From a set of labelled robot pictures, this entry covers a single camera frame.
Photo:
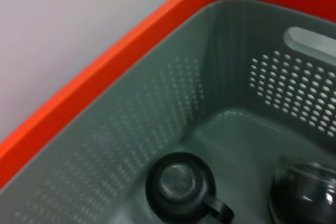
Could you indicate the glass teacup black base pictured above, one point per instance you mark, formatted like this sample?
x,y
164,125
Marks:
x,y
304,195
178,182

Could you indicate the grey perforated storage bin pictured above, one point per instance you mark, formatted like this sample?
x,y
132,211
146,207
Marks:
x,y
236,142

